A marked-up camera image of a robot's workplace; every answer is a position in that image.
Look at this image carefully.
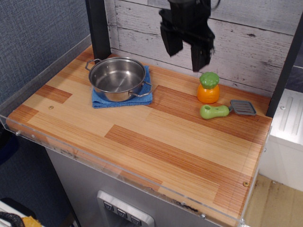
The blue folded cloth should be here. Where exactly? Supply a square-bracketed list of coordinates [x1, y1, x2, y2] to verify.
[92, 65, 152, 109]

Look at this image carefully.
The white ribbed side cabinet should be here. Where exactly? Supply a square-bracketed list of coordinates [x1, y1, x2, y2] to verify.
[259, 89, 303, 191]

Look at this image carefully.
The clear acrylic table guard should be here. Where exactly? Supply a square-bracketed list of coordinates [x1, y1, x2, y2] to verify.
[6, 47, 271, 227]

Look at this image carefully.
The black right vertical post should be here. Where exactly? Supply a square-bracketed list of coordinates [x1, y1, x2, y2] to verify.
[266, 15, 303, 118]

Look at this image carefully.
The black braided cable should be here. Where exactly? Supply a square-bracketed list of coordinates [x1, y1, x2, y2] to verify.
[0, 211, 25, 227]

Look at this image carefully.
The stainless steel pot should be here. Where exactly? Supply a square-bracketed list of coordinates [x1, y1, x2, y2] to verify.
[85, 57, 152, 102]

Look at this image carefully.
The yellow object bottom left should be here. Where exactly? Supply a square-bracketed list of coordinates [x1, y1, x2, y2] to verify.
[21, 216, 43, 227]

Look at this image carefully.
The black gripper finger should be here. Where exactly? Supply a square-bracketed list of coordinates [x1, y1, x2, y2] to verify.
[160, 25, 183, 56]
[191, 43, 214, 72]

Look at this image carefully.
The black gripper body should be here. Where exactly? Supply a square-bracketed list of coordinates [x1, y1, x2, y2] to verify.
[159, 0, 215, 45]

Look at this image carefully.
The black left vertical post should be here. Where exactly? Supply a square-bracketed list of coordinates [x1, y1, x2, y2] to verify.
[85, 0, 111, 60]

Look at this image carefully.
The black vertical post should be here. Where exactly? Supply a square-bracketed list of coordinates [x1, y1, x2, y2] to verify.
[85, 0, 111, 60]
[266, 15, 303, 118]

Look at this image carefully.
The orange toy carrot green top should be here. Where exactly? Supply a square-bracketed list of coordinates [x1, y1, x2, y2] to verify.
[196, 72, 220, 104]

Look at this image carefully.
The grey toy fridge cabinet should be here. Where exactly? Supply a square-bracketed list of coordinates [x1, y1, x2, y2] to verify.
[45, 148, 237, 227]

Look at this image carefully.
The green handled grey spatula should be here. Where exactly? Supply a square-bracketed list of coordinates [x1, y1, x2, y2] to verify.
[200, 99, 257, 120]

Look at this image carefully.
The silver toy dispenser panel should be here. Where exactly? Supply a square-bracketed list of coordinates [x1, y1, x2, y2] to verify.
[97, 190, 155, 227]

